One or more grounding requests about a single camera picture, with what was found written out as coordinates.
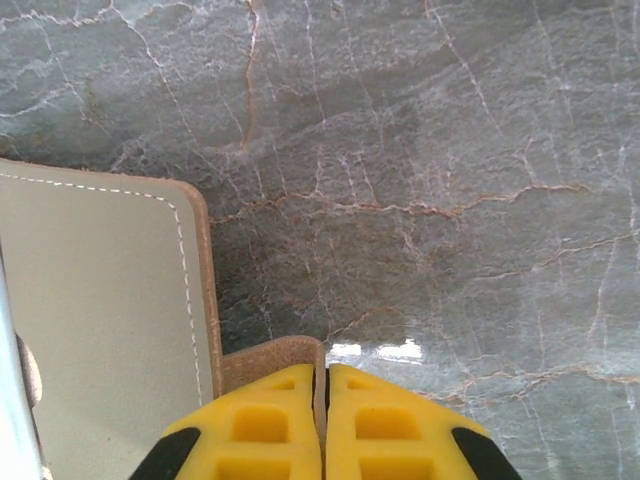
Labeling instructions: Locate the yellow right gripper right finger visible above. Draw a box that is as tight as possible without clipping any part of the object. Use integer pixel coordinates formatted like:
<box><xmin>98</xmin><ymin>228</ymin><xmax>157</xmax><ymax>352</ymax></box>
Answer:
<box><xmin>325</xmin><ymin>363</ymin><xmax>516</xmax><ymax>480</ymax></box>

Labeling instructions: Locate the beige leather card holder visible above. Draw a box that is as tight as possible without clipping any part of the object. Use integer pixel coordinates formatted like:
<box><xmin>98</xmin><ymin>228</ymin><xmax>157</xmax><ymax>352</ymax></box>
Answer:
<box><xmin>0</xmin><ymin>157</ymin><xmax>327</xmax><ymax>480</ymax></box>

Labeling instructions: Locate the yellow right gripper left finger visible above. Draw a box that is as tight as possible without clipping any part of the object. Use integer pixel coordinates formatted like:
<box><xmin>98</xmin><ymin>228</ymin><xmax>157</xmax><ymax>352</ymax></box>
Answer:
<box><xmin>128</xmin><ymin>363</ymin><xmax>321</xmax><ymax>480</ymax></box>

